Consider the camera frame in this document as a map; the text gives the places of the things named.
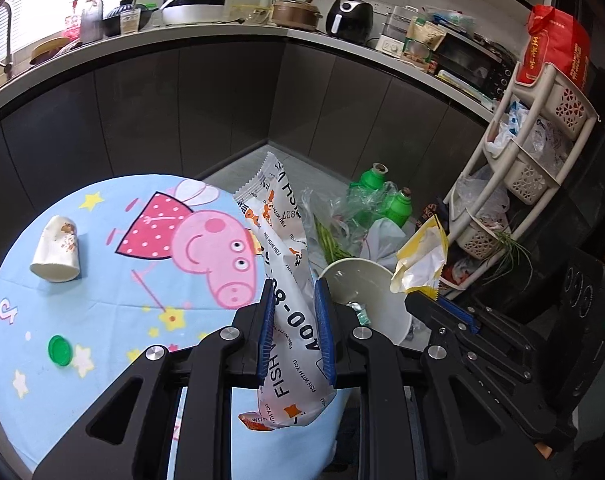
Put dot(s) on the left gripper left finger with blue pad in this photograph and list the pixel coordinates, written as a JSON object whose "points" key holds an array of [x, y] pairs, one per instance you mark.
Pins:
{"points": [[266, 313]]}

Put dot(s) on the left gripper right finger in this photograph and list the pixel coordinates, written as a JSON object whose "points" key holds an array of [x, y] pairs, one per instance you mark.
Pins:
{"points": [[326, 320]]}

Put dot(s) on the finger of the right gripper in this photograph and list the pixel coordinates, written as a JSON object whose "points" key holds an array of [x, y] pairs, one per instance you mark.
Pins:
{"points": [[447, 321]]}

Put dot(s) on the yellow snack wrapper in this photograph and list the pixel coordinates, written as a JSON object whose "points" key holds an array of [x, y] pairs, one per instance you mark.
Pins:
{"points": [[421, 260]]}

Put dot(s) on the white fish snack bag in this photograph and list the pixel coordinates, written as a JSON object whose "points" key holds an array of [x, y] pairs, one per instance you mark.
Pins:
{"points": [[295, 390]]}

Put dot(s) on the green foil wrapper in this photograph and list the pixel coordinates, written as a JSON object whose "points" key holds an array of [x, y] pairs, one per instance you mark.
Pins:
{"points": [[361, 312]]}

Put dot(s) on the clear plastic trash bag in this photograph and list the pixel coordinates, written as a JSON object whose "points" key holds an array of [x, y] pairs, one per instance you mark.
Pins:
{"points": [[332, 235]]}

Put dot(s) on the grey kitchen countertop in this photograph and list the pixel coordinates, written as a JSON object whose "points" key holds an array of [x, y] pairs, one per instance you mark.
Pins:
{"points": [[105, 52]]}

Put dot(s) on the chrome kitchen faucet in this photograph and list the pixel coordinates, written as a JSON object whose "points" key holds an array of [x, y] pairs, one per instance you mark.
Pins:
{"points": [[6, 54]]}

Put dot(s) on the white paper bucket bin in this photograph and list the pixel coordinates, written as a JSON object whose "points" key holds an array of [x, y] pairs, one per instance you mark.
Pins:
{"points": [[366, 283]]}

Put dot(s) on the green plastic bottle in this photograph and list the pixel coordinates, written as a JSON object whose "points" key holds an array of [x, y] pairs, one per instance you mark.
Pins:
{"points": [[368, 196], [398, 207]]}

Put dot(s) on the blue Peppa Pig tablecloth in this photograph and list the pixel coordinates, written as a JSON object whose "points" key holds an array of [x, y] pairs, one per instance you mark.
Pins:
{"points": [[163, 260]]}

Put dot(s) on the green bottle cap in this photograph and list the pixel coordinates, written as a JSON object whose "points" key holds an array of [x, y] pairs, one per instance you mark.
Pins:
{"points": [[60, 351]]}

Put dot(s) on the white paper cup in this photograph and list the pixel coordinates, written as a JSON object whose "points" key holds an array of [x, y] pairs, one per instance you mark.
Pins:
{"points": [[56, 258]]}

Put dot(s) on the white storage rack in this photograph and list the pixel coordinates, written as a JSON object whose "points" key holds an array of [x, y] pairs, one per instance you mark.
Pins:
{"points": [[554, 97]]}

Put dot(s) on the black toaster oven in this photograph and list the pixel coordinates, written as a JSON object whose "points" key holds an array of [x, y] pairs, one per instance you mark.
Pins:
{"points": [[484, 65]]}

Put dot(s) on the white steamer appliance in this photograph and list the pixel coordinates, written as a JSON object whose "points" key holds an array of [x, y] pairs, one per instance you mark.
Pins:
{"points": [[392, 37]]}

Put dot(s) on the black air fryer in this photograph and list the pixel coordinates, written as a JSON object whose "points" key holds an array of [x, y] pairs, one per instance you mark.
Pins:
{"points": [[350, 20]]}

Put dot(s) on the red gift bag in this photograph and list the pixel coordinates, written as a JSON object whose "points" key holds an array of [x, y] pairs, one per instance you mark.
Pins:
{"points": [[558, 38]]}

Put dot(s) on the brown cooking pot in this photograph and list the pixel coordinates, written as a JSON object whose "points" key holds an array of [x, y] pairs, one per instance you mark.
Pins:
{"points": [[297, 14]]}

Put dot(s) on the white rice cooker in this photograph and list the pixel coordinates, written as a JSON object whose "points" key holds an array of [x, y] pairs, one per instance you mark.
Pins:
{"points": [[187, 12]]}

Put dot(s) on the dark ceramic bowl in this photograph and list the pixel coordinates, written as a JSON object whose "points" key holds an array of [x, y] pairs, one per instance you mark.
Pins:
{"points": [[127, 18]]}

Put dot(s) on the glass jar red lid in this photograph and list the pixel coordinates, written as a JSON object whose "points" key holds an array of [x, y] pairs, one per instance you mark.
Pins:
{"points": [[91, 24]]}

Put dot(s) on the wooden cutting board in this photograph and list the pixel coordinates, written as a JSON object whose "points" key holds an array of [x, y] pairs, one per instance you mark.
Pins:
{"points": [[48, 49]]}

